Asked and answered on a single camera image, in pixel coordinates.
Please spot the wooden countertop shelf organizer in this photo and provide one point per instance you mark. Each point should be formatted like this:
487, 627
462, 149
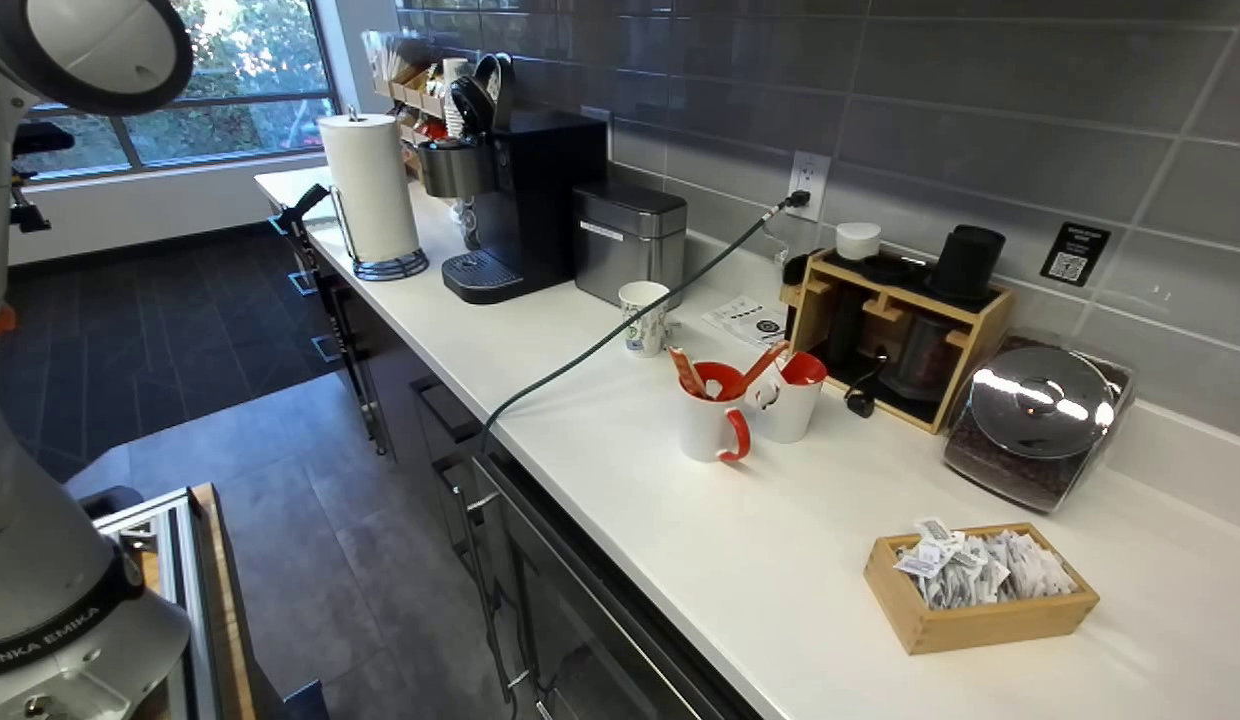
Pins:
972, 335

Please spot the window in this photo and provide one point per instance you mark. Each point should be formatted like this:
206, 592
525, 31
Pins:
247, 80

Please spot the red flat stick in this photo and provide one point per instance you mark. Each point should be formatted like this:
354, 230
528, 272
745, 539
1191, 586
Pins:
684, 368

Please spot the white wall outlet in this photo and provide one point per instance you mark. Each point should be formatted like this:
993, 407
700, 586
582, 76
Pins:
810, 180

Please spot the small black scoop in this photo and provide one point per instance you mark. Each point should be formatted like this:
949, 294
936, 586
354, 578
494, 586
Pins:
860, 400

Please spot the dark glass jar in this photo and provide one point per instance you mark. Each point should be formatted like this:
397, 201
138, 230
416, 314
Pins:
929, 358

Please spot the aluminium frame robot cart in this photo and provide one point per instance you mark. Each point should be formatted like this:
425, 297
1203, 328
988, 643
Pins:
181, 586

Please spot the wooden packet box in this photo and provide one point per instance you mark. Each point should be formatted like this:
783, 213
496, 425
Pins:
965, 627

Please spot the black coffee machine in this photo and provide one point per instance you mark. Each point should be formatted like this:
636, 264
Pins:
553, 184

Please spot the white printed paper cup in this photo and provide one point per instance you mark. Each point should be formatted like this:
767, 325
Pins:
645, 320

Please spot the white paper towel roll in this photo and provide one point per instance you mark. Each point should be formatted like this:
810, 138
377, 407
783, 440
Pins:
372, 184

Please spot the white sugar packets pile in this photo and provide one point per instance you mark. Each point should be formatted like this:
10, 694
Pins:
980, 565

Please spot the small white cup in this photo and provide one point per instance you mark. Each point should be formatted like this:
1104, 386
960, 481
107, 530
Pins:
857, 243

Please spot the black cylindrical container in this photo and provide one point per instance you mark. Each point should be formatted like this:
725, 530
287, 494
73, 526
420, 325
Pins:
965, 264

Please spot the stainless steel box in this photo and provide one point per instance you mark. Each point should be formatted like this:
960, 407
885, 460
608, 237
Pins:
634, 243

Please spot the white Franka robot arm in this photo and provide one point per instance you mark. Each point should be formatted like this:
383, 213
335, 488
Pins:
32, 467

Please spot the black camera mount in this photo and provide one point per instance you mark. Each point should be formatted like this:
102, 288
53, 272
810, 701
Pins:
37, 141

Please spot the red gold-printed stick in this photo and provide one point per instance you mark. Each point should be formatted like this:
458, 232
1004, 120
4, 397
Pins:
767, 365

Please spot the dark base cabinet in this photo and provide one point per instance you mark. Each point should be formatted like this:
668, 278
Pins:
420, 425

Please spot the white mug red inside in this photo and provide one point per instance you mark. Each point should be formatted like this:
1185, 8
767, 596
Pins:
705, 425
787, 407

